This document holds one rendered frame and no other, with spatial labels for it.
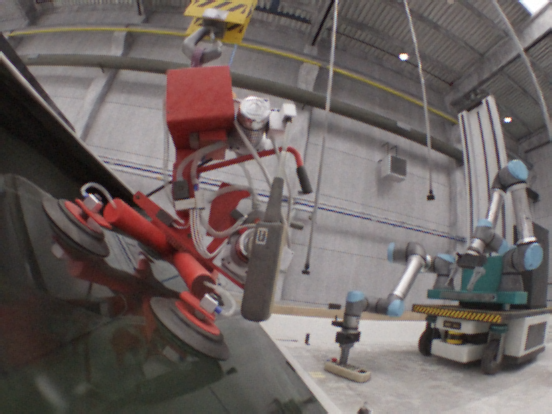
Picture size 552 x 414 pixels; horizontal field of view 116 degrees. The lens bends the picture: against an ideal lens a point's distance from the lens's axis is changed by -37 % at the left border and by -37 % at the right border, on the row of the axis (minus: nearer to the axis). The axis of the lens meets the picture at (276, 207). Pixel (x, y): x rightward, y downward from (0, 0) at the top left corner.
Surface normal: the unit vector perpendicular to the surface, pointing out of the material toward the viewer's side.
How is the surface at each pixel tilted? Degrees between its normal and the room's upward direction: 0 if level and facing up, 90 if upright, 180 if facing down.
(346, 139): 90
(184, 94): 90
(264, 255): 90
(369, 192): 90
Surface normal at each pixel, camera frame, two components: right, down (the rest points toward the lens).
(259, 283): -0.39, -0.29
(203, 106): 0.20, -0.21
